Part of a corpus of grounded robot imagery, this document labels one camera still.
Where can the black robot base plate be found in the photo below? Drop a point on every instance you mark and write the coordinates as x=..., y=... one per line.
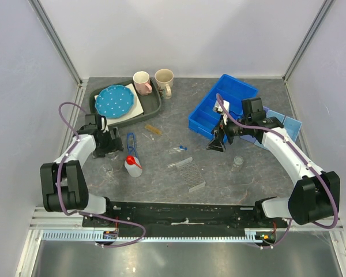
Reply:
x=191, y=219

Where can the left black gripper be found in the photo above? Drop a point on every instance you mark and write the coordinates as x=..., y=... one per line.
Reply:
x=114, y=145

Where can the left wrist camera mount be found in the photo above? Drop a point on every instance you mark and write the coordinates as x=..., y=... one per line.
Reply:
x=93, y=123

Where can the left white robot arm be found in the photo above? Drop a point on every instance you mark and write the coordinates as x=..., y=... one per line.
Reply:
x=64, y=188

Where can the beige floral mug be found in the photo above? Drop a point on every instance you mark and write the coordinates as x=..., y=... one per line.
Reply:
x=164, y=79

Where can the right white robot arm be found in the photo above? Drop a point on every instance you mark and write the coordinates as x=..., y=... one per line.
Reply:
x=316, y=193

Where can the small glass stoppered bottle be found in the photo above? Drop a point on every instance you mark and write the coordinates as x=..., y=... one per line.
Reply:
x=238, y=162

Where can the tan bottle brush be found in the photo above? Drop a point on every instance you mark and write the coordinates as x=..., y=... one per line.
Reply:
x=157, y=132

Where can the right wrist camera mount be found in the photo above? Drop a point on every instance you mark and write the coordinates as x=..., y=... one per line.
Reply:
x=247, y=110

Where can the white square plate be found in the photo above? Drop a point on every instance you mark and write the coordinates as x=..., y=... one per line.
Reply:
x=135, y=110

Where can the pink mug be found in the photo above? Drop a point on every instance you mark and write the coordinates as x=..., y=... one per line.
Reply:
x=142, y=83

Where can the round glass flask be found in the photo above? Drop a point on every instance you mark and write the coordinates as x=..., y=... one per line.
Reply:
x=106, y=171

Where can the slotted cable duct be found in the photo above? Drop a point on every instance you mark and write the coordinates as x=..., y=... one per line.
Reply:
x=102, y=236

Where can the lavender divider box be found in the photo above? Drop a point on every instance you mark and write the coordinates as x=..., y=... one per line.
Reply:
x=291, y=125

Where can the red cap wash bottle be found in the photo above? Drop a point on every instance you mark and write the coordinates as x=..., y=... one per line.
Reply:
x=133, y=166

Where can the clear test tube rack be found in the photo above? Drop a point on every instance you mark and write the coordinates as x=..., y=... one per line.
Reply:
x=191, y=174

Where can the blue safety glasses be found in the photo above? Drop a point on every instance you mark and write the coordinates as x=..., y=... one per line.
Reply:
x=131, y=144

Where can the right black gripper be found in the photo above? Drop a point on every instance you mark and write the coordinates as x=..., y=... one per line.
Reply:
x=217, y=144

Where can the blue polka dot plate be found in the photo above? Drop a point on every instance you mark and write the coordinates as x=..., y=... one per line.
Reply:
x=114, y=101

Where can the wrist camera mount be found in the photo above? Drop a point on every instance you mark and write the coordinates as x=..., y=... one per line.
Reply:
x=247, y=110
x=93, y=123

